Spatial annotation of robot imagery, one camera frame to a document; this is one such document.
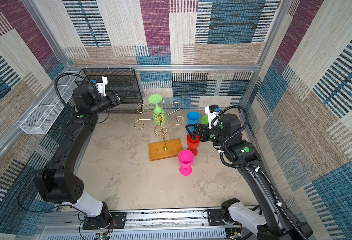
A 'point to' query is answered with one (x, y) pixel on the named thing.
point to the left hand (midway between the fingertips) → (127, 90)
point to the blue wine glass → (193, 117)
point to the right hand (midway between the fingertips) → (194, 129)
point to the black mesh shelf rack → (122, 82)
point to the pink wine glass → (186, 158)
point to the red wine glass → (193, 144)
